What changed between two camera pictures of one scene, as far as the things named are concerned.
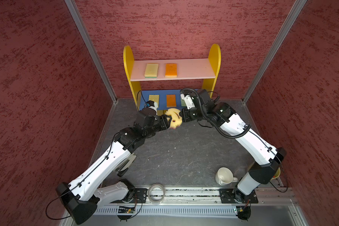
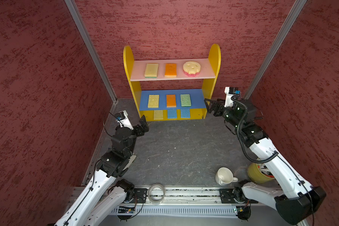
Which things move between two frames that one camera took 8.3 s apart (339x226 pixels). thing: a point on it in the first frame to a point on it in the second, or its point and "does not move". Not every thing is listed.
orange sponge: x=171 y=100 does not move
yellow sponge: x=155 y=98 does not move
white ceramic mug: x=224 y=176 does not move
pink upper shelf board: x=187 y=69 does not move
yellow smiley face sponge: x=176 y=119 to x=191 y=68
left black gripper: x=163 y=120 to x=141 y=132
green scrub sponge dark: x=151 y=70 does not move
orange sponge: x=171 y=70 does not move
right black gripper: x=186 y=116 to x=220 y=105
